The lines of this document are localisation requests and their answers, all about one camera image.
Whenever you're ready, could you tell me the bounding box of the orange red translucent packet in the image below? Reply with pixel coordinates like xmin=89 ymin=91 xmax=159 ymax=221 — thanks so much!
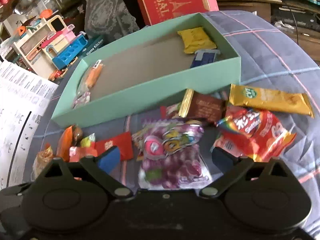
xmin=69 ymin=147 xmax=98 ymax=163

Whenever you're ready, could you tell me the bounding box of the yellow green Mini snack bar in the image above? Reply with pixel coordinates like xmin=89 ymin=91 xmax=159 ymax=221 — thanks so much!
xmin=80 ymin=133 xmax=95 ymax=148

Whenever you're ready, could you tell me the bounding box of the small red candy packet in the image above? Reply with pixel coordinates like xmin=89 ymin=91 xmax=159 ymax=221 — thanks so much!
xmin=95 ymin=132 xmax=134 ymax=161

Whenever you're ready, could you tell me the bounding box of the plain orange snack packet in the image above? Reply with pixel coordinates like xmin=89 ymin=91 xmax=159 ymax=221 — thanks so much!
xmin=56 ymin=126 xmax=74 ymax=162

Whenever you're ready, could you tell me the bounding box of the red Skittles bag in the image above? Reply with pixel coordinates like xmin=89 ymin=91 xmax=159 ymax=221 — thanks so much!
xmin=212 ymin=105 xmax=296 ymax=162

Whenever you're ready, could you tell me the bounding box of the orange peanut snack bag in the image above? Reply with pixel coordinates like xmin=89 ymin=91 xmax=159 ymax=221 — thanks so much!
xmin=33 ymin=143 xmax=54 ymax=179

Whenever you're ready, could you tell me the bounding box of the purple QQ gummy bag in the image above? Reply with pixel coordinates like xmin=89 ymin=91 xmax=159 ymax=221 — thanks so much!
xmin=132 ymin=119 xmax=213 ymax=190

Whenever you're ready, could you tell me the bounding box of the pink floral white packet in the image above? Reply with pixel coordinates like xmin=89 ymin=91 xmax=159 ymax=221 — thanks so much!
xmin=72 ymin=91 xmax=91 ymax=109

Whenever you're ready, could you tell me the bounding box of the brown chocolate wafer packet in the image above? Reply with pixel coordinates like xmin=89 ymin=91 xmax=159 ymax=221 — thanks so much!
xmin=178 ymin=88 xmax=226 ymax=125

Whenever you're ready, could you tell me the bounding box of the small pink candy packet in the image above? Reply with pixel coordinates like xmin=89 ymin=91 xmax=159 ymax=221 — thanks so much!
xmin=160 ymin=102 xmax=181 ymax=120

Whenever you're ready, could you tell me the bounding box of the golden yellow stick packet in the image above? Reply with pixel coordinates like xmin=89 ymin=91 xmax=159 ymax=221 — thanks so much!
xmin=229 ymin=84 xmax=314 ymax=118

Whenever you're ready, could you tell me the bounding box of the long orange cracker pack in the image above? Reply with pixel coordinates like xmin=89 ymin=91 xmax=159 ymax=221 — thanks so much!
xmin=76 ymin=60 xmax=104 ymax=96

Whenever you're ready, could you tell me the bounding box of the blue white snack packet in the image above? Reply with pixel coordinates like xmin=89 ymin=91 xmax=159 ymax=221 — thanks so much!
xmin=190 ymin=49 xmax=220 ymax=68

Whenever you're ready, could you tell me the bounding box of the yellow snack bar packet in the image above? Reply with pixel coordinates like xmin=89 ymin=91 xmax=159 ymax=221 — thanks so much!
xmin=177 ymin=27 xmax=217 ymax=54

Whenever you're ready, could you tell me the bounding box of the white printed instruction sheet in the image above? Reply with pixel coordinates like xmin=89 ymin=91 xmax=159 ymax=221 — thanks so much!
xmin=0 ymin=60 xmax=58 ymax=189

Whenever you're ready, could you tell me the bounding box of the mint green cardboard box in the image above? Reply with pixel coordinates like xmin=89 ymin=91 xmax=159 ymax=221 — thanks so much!
xmin=52 ymin=13 xmax=241 ymax=127

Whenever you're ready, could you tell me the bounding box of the blue plaid tablecloth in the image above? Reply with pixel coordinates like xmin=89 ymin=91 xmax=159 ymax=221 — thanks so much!
xmin=23 ymin=11 xmax=319 ymax=239

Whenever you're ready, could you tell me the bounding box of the toy home kitchen set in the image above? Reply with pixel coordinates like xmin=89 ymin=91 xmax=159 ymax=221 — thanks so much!
xmin=11 ymin=9 xmax=104 ymax=81

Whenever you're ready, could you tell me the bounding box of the grey lace cloth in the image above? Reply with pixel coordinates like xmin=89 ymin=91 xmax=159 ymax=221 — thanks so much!
xmin=85 ymin=0 xmax=139 ymax=43

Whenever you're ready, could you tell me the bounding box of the wooden low shelf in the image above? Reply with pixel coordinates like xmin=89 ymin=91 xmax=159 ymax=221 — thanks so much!
xmin=217 ymin=0 xmax=319 ymax=62

